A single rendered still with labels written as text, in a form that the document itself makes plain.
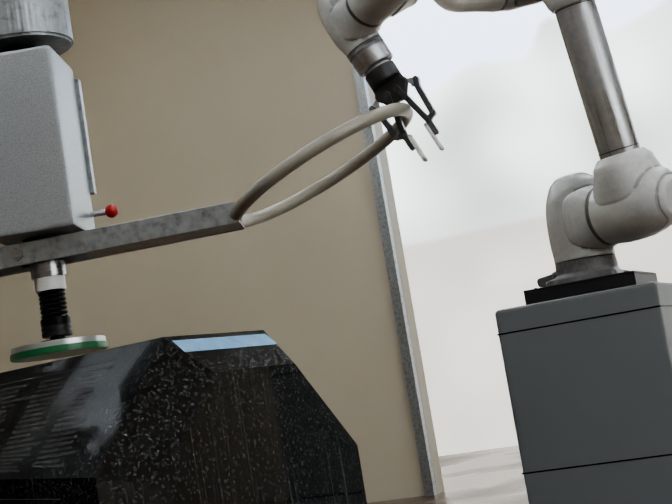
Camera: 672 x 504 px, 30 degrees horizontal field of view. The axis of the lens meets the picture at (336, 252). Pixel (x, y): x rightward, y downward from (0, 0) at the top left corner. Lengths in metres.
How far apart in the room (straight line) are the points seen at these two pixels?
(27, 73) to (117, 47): 5.88
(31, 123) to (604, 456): 1.53
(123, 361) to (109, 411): 0.14
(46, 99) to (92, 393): 0.76
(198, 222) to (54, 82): 0.45
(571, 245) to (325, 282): 4.74
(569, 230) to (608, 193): 0.17
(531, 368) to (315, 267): 4.86
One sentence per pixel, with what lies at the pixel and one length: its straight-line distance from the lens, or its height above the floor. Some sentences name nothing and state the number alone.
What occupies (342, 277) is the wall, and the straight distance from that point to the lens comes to 7.77.
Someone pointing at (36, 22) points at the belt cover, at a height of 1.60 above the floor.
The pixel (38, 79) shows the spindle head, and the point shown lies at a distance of 2.91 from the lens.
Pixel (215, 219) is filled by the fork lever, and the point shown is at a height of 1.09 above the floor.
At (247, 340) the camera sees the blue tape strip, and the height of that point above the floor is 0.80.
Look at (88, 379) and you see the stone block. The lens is 2.50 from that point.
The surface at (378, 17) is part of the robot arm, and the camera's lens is 2.79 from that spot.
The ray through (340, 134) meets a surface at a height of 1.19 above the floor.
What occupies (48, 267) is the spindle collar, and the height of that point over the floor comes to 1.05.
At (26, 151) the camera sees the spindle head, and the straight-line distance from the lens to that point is 2.89.
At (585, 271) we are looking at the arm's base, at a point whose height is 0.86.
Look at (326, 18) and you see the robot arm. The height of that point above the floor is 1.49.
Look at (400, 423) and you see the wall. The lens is 7.65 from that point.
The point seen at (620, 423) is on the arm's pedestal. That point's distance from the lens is 3.04.
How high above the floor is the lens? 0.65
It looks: 7 degrees up
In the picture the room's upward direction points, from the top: 9 degrees counter-clockwise
